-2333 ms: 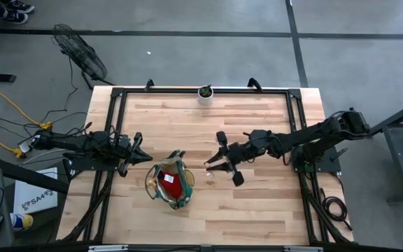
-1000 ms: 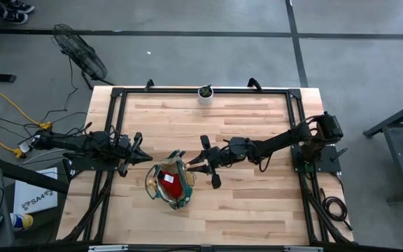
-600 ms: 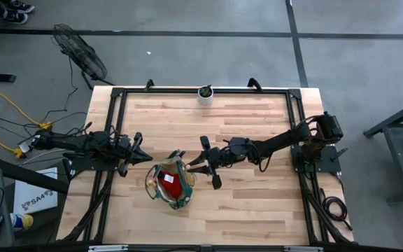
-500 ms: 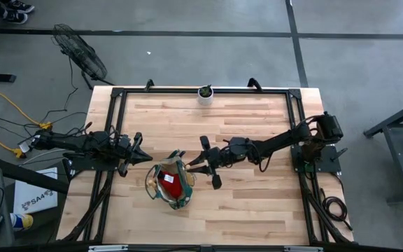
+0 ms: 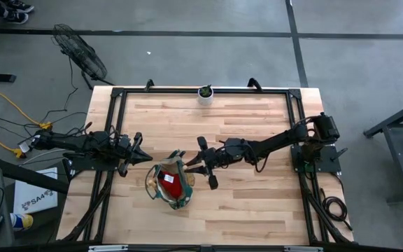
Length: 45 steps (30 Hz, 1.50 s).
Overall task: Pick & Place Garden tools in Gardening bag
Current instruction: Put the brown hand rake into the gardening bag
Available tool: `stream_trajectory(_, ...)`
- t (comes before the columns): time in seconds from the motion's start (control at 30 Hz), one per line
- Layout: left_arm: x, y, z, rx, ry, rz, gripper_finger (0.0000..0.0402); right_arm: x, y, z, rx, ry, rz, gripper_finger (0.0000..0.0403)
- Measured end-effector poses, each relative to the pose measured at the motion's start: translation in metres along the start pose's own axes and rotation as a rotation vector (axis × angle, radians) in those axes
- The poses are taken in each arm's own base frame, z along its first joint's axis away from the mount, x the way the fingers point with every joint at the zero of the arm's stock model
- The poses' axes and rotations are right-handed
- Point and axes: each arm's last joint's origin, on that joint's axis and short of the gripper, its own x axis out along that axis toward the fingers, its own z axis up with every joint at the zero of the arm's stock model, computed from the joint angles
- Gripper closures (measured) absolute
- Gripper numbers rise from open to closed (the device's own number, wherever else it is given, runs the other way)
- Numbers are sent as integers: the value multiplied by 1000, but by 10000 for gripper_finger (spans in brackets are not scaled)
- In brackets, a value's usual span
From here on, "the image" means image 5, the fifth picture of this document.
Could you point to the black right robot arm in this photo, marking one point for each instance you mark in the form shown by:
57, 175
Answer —
282, 138

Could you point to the silver metal bracket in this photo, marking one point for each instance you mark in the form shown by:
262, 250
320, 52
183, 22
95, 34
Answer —
108, 248
303, 249

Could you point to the black frame clamp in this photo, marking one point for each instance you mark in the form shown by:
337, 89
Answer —
255, 83
148, 83

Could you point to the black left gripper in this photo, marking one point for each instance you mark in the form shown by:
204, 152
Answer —
126, 150

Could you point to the succulent in white pot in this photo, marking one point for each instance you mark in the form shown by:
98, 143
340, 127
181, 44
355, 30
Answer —
205, 99

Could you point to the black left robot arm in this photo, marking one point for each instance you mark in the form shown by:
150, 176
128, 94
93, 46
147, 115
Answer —
75, 141

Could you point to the white power adapter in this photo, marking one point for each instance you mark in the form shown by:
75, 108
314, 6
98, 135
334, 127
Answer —
24, 147

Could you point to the beige green gardening tote bag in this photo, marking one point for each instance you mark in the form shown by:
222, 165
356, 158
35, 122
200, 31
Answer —
164, 165

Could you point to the black aluminium table frame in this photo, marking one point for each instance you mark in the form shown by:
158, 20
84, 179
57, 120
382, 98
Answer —
170, 90

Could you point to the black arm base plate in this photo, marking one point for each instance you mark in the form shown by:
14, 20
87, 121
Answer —
329, 164
82, 166

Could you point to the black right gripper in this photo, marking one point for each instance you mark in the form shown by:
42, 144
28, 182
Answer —
226, 154

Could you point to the black floor fan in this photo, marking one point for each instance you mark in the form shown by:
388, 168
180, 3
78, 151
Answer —
82, 56

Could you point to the black metal stand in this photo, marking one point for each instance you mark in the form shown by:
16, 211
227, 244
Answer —
394, 119

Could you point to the white SA4 printed box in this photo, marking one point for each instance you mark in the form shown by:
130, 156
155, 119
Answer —
35, 192

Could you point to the person's shoe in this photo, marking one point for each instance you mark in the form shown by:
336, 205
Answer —
16, 17
21, 5

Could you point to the yellow blue striped object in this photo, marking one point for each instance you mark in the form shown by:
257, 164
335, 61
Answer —
24, 221

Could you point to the red gardening glove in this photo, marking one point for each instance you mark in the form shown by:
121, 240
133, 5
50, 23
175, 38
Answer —
173, 189

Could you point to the black diagonal beam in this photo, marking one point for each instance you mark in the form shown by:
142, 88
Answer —
26, 174

